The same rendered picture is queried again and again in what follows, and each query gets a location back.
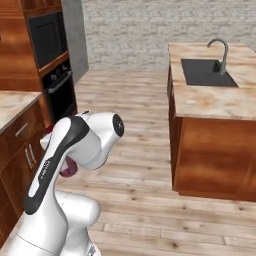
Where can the grey curved tap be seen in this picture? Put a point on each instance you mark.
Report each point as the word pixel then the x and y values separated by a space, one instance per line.
pixel 223 60

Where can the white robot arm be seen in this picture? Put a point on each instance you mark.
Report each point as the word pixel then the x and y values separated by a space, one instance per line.
pixel 78 213

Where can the tall wooden cabinet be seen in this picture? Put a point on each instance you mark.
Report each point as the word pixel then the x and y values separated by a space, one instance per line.
pixel 16 50

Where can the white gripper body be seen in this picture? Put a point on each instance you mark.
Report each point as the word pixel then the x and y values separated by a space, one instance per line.
pixel 45 142

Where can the wooden drawer front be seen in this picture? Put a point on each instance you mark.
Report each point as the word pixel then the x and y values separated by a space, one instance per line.
pixel 16 140

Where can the black sink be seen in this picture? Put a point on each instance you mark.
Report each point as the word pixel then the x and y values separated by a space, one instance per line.
pixel 206 73

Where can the wooden island cabinet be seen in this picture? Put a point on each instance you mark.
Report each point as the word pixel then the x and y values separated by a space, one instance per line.
pixel 213 160

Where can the black microwave oven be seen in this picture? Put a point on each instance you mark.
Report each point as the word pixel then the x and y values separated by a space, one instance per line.
pixel 46 40

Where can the wooden cupboard door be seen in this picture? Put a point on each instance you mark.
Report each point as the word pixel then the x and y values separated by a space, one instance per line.
pixel 15 181

